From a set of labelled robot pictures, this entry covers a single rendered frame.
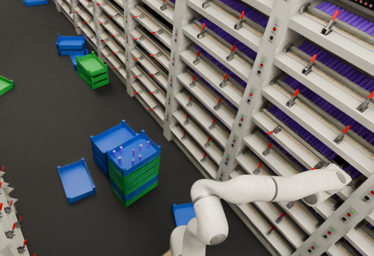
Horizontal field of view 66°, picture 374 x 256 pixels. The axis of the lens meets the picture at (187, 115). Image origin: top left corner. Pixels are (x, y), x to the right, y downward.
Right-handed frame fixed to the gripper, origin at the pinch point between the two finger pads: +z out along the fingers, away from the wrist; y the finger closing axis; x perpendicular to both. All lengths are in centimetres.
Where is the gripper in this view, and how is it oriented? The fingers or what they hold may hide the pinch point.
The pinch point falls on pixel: (343, 170)
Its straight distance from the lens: 147.7
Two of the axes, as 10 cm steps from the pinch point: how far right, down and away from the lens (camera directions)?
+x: -2.8, 7.7, 5.7
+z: 7.5, -1.9, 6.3
